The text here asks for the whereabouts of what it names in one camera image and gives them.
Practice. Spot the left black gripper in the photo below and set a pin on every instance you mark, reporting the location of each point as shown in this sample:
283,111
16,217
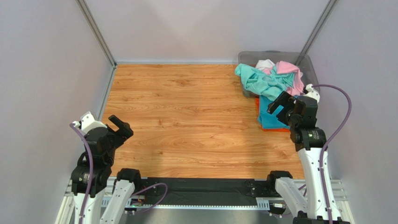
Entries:
124,131

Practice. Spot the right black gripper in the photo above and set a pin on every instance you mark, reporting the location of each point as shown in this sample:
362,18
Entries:
287,107

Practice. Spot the mint green t shirt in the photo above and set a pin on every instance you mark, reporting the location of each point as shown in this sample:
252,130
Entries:
257,82

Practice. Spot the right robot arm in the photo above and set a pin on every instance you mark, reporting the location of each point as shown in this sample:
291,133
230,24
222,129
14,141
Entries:
318,205

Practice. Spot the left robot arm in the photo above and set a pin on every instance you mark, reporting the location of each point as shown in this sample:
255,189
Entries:
90,176

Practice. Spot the folded blue t shirt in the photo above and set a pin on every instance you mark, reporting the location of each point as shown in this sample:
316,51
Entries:
269,121

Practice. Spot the folded orange t shirt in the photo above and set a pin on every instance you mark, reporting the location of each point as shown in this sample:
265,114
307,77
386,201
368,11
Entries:
281,130

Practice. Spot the pink t shirt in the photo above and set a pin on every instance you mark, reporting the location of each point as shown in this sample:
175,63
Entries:
289,75

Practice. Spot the white t shirt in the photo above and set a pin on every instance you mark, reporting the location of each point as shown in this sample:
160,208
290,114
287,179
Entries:
264,65

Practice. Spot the clear plastic bin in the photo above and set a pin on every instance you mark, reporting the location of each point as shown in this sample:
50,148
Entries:
251,58

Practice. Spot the black base mat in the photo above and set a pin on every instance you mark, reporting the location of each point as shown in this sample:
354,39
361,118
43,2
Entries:
207,191

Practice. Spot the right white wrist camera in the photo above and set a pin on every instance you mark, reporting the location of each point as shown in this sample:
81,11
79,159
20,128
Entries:
311,92

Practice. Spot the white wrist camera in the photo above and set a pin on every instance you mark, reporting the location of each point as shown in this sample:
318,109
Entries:
311,92
87,122

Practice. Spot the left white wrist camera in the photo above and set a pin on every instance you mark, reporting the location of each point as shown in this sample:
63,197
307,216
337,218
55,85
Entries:
87,122

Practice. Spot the right aluminium corner post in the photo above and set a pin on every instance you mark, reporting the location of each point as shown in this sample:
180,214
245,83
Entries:
327,11

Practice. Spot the aluminium corner post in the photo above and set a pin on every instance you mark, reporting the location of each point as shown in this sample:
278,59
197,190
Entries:
327,11
96,31

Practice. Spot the aluminium frame rail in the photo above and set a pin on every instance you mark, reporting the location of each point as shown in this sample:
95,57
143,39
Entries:
275,205

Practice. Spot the left aluminium corner post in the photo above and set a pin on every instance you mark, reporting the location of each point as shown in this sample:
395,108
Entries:
96,31

